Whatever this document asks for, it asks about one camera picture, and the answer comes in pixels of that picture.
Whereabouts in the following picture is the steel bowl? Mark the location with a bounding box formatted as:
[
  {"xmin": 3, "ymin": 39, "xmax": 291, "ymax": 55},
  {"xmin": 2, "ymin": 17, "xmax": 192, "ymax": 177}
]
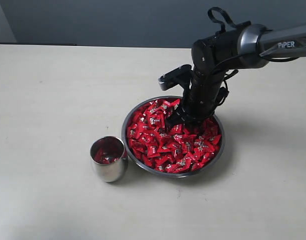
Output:
[{"xmin": 121, "ymin": 96, "xmax": 225, "ymax": 178}]

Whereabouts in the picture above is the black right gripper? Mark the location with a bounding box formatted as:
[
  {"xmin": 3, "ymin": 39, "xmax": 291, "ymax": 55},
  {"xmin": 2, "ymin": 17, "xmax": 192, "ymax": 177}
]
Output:
[{"xmin": 165, "ymin": 68, "xmax": 229, "ymax": 135}]

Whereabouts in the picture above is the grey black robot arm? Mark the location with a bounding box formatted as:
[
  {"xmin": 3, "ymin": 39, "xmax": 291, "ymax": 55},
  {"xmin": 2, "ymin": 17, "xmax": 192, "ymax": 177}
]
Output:
[{"xmin": 158, "ymin": 22, "xmax": 306, "ymax": 129}]

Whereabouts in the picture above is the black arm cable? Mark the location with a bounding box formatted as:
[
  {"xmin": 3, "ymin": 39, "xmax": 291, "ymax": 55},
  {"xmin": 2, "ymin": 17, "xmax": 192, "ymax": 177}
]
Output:
[{"xmin": 207, "ymin": 6, "xmax": 252, "ymax": 33}]

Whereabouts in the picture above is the steel cup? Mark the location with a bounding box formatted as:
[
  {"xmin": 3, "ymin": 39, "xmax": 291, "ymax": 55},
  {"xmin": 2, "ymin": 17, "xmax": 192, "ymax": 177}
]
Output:
[{"xmin": 90, "ymin": 136, "xmax": 128, "ymax": 183}]

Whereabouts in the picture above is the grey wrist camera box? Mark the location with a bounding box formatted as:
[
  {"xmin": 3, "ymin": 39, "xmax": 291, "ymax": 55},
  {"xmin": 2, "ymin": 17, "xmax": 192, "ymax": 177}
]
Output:
[{"xmin": 158, "ymin": 64, "xmax": 192, "ymax": 91}]

